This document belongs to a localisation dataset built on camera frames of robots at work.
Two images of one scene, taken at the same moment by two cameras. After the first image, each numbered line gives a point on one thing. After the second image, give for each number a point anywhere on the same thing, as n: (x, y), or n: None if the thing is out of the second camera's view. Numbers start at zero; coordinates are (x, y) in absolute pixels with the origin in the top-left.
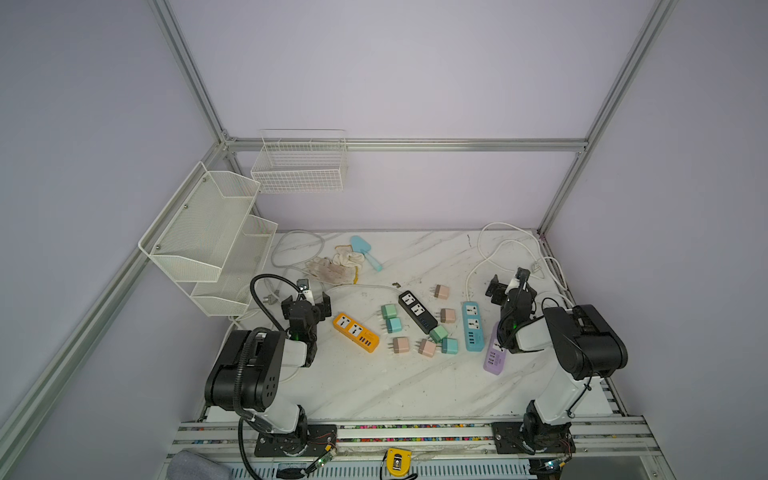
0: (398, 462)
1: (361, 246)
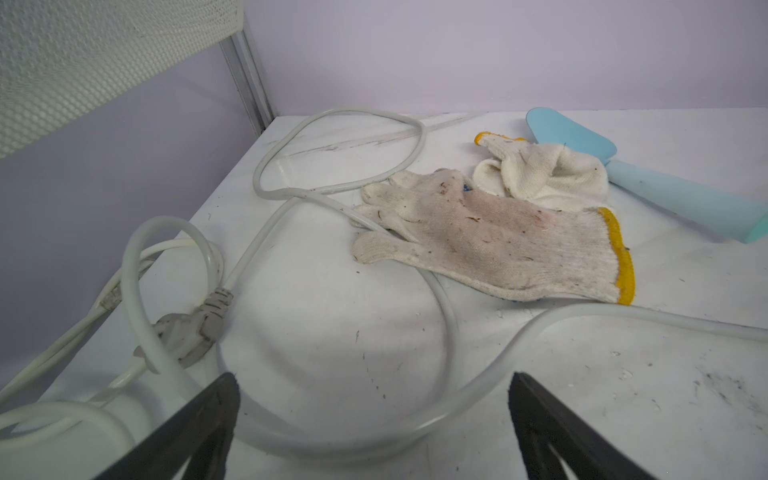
0: None
1: (682, 203)
